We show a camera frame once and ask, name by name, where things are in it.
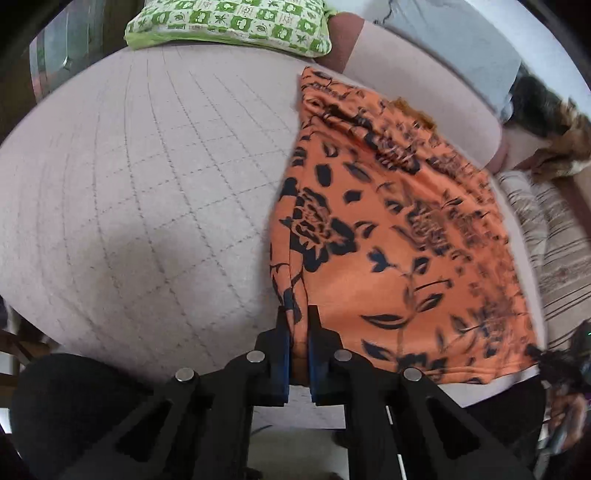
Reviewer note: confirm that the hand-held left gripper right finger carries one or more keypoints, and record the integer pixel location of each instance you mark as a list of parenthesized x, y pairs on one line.
[(316, 369)]

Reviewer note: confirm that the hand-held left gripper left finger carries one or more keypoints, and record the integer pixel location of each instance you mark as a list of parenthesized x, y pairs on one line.
[(281, 369)]

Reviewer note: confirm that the orange black floral garment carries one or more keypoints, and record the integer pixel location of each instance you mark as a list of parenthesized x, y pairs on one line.
[(392, 230)]

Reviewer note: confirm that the beige striped cloth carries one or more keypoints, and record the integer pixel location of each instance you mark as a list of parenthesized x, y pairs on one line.
[(554, 240)]

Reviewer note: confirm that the pink quilted sofa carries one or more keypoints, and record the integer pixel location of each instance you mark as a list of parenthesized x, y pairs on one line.
[(138, 184)]

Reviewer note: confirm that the brown furry garment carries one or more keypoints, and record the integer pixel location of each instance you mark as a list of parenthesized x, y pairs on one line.
[(554, 124)]

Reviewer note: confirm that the pink bolster cushion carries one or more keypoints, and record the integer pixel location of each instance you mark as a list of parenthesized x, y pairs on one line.
[(415, 78)]

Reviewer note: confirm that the grey cushion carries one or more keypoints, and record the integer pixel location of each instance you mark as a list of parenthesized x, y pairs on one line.
[(452, 41)]

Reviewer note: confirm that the green patterned pillow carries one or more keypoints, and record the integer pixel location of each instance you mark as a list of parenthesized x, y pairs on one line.
[(231, 23)]

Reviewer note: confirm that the wooden glass-panel door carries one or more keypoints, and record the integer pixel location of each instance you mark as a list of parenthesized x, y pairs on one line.
[(60, 50)]

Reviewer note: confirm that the brown wooden frame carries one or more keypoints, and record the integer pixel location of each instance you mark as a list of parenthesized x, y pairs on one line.
[(23, 350)]

